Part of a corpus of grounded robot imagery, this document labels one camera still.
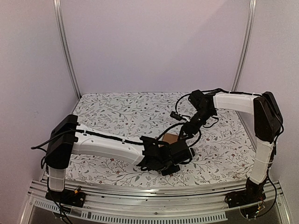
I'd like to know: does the brown cardboard box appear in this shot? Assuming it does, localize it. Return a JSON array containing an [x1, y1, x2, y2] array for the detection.
[[162, 133, 178, 144]]

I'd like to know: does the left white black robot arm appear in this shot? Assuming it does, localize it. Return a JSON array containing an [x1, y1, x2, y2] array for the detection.
[[32, 114, 195, 203]]

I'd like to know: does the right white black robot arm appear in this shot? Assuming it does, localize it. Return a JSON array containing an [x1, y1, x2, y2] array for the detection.
[[178, 88, 284, 203]]

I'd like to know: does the floral patterned table mat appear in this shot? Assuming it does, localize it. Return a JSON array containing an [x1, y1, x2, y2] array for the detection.
[[65, 93, 256, 188]]

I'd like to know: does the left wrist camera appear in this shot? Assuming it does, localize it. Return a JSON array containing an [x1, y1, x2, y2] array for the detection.
[[189, 147, 196, 158]]

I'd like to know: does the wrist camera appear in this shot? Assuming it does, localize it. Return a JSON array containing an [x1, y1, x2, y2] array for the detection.
[[170, 111, 191, 121], [189, 147, 196, 158]]

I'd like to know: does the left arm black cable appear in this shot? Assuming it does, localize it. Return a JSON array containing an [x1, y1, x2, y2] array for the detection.
[[77, 122, 201, 147]]

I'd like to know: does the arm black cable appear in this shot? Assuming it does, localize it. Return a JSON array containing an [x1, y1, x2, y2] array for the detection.
[[77, 122, 201, 147], [175, 93, 194, 112]]

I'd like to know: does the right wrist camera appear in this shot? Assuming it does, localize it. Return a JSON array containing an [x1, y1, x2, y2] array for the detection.
[[170, 111, 191, 121]]

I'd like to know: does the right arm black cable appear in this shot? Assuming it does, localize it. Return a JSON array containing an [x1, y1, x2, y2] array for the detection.
[[175, 93, 194, 112]]

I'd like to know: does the front aluminium rail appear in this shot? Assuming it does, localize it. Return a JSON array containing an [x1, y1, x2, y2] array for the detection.
[[20, 179, 292, 224]]

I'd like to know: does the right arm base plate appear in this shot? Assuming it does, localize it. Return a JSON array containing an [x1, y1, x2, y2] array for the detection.
[[224, 189, 266, 208]]

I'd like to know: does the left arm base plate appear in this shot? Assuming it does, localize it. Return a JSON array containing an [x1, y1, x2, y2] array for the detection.
[[45, 187, 86, 208]]

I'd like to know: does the right aluminium frame post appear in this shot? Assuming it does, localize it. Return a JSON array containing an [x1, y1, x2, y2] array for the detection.
[[231, 0, 257, 91]]

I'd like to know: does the aluminium frame post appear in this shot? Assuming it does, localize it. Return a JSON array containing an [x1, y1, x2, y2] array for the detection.
[[53, 0, 82, 100], [231, 0, 257, 91]]

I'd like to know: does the left aluminium frame post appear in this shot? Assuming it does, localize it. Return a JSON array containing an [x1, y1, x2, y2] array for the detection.
[[53, 0, 82, 100]]

